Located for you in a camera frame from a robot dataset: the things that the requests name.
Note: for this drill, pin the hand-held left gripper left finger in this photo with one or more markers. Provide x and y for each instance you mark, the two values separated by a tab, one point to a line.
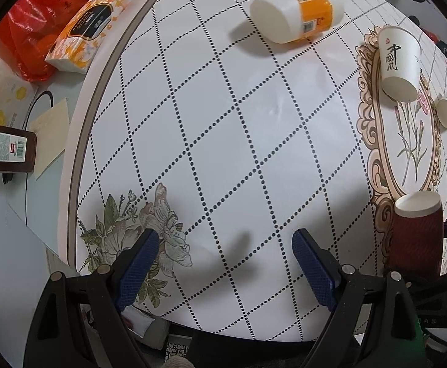
138	270

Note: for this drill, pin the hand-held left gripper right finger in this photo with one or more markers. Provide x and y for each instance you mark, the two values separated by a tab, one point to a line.
315	272

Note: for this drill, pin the dark red paper cup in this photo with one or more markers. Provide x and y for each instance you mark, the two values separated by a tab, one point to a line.
419	237

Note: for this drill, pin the tall white printed paper cup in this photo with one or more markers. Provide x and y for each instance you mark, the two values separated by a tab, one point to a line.
398	65

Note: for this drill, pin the beige paper sheet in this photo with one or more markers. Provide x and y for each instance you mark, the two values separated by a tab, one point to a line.
50	134

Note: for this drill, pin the dark brown labelled box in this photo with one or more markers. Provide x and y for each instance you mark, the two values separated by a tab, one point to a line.
3	147

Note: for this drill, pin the orange flowered tissue pack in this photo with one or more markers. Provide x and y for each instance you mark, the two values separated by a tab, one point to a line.
87	30

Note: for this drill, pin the red plastic bag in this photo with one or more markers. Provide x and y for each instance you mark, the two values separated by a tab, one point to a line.
39	19

